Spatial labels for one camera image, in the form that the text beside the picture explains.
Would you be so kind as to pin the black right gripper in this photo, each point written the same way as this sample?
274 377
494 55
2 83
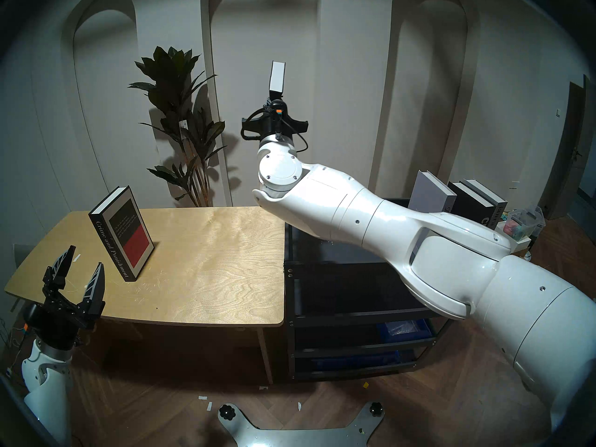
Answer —
274 127

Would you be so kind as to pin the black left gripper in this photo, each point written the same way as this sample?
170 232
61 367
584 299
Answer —
58 320

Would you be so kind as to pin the black Fashion book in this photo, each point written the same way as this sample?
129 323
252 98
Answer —
277 78

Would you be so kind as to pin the grey Discontent book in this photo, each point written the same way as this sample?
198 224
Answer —
433 194

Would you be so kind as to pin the black Century book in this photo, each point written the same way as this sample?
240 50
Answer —
470 204

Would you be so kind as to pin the light grey Iaura book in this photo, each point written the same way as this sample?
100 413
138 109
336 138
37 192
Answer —
489 192

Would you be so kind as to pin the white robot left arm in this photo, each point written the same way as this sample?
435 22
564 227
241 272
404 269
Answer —
46 385

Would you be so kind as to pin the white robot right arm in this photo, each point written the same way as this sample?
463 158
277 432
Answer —
419 246

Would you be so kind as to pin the light wooden display table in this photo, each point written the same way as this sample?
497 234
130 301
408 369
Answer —
209 264

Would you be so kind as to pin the black metal shelf cart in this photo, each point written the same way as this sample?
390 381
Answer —
344 287

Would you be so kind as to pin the Crime and Punishment book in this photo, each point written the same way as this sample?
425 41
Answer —
118 232

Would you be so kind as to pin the tall green potted plant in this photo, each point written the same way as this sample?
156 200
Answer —
172 78

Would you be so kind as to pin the black star knob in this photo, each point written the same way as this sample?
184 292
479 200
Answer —
226 412
376 409

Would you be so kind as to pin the blue plastic bin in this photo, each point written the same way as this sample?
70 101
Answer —
358 360

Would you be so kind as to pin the white cardboard box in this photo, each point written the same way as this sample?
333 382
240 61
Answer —
522 246

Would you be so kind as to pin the dark door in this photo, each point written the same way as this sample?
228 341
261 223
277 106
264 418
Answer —
572 148

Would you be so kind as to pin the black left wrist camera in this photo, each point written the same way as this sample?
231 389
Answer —
31 316

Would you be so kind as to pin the grey metal robot base plate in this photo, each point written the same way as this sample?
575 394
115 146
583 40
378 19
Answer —
298 436

